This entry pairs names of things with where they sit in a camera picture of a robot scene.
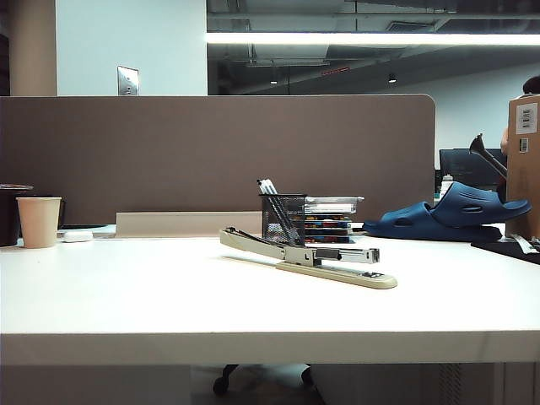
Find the beige long-reach stapler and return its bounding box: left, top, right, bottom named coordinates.
left=219, top=226, right=398, bottom=291

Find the black mesh pen holder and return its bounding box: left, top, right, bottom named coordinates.
left=259, top=193, right=308, bottom=246

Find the colourful disc case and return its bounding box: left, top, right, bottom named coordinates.
left=304, top=226, right=354, bottom=236
left=305, top=213, right=352, bottom=224
left=304, top=235, right=352, bottom=245

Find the clear plastic case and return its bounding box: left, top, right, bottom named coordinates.
left=304, top=195, right=365, bottom=215

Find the brown desk divider panel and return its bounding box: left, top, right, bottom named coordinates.
left=0, top=93, right=436, bottom=237

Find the blue rubber slipper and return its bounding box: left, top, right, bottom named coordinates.
left=429, top=181, right=532, bottom=230
left=362, top=201, right=501, bottom=243

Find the white ceiling light strip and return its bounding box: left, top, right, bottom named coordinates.
left=205, top=31, right=540, bottom=46

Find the black computer monitor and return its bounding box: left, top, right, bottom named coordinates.
left=438, top=148, right=507, bottom=192

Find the white earbuds case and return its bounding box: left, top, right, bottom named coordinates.
left=62, top=229, right=94, bottom=244

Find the beige paper cup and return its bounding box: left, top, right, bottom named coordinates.
left=15, top=197, right=62, bottom=249

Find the black mat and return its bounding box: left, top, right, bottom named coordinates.
left=470, top=235, right=540, bottom=266

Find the brown cardboard box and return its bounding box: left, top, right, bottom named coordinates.
left=505, top=94, right=540, bottom=240

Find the white plastic strip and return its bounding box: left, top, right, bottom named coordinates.
left=507, top=234, right=540, bottom=255

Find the black lidded container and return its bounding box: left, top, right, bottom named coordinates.
left=0, top=183, right=34, bottom=248

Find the beige cable tray box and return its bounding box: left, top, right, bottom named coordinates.
left=115, top=211, right=263, bottom=239

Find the metal wall plate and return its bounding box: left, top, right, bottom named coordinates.
left=116, top=65, right=141, bottom=96

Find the black metal lever handle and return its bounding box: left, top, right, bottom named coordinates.
left=469, top=133, right=509, bottom=178

